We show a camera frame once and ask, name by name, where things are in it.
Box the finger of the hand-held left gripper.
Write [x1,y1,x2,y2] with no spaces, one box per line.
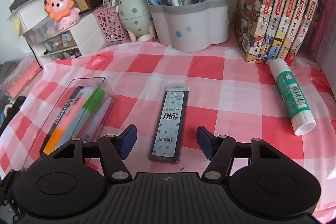
[0,168,23,217]

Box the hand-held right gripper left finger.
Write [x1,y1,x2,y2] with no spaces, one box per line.
[52,124,138,184]

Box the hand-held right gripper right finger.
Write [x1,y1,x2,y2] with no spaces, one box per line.
[196,126,279,183]

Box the clear plastic stationery box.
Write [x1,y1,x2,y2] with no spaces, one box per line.
[13,77,117,174]

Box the dark pencil lead case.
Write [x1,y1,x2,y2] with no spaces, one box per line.
[149,84,190,164]

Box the green highlighter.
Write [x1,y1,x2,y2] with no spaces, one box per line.
[67,88,106,146]

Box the pale pink highlighter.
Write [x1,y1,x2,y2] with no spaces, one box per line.
[59,86,96,132]

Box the orange highlighter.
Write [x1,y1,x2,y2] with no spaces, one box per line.
[42,119,69,156]

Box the black marker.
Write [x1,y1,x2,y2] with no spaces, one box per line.
[39,85,85,158]

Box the green and white glue stick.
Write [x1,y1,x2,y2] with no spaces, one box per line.
[270,58,316,136]

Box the red and pink checkered tablecloth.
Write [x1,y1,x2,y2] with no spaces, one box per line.
[0,42,336,224]

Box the grey and white flower-shaped pen holder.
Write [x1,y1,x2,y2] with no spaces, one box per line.
[148,0,230,53]

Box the pink mesh pen holder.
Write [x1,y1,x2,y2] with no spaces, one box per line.
[93,3,129,42]

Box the white desktop drawer unit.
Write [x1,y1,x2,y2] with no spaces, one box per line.
[22,13,107,61]

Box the green egg-shaped pen holder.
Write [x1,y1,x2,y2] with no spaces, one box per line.
[118,0,155,42]

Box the illustrated book set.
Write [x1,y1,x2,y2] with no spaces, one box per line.
[230,0,327,66]

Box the clear small drawer organizer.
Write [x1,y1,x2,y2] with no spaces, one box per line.
[22,18,57,43]

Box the pink lion toy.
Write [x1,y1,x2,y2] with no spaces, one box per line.
[44,0,81,32]

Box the white lidded storage box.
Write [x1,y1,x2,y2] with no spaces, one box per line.
[9,4,51,36]

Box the pink printed box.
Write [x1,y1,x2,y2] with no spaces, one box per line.
[307,0,336,78]

